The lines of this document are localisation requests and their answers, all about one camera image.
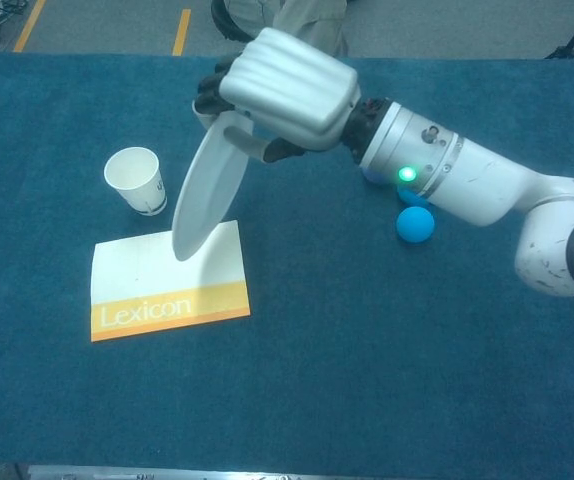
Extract small cyan ball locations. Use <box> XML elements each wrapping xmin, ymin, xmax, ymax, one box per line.
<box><xmin>396</xmin><ymin>206</ymin><xmax>436</xmax><ymax>245</ymax></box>

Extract white paper plate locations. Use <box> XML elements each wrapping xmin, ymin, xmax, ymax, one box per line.
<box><xmin>171</xmin><ymin>110</ymin><xmax>255</xmax><ymax>263</ymax></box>

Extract teal carpet table cover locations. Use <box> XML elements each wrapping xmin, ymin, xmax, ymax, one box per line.
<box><xmin>0</xmin><ymin>52</ymin><xmax>574</xmax><ymax>465</ymax></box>

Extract large cyan ball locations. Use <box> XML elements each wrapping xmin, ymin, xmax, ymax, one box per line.
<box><xmin>397</xmin><ymin>187</ymin><xmax>431</xmax><ymax>209</ymax></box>

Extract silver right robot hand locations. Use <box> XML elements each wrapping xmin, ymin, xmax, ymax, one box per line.
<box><xmin>192</xmin><ymin>26</ymin><xmax>363</xmax><ymax>164</ymax></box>

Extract black stool chrome base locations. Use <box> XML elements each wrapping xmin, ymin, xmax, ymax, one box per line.
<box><xmin>210</xmin><ymin>0</ymin><xmax>274</xmax><ymax>57</ymax></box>

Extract yellow floor tape strip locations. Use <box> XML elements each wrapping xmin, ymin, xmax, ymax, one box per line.
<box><xmin>12</xmin><ymin>0</ymin><xmax>47</xmax><ymax>53</ymax></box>

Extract white orange Lexicon book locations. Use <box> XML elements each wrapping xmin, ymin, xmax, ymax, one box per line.
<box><xmin>89</xmin><ymin>219</ymin><xmax>252</xmax><ymax>344</ymax></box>

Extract white paper cup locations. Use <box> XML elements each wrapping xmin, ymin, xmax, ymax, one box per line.
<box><xmin>103</xmin><ymin>146</ymin><xmax>168</xmax><ymax>217</ymax></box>

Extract seated person khaki trousers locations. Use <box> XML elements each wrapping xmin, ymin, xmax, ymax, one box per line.
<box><xmin>226</xmin><ymin>0</ymin><xmax>352</xmax><ymax>57</ymax></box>

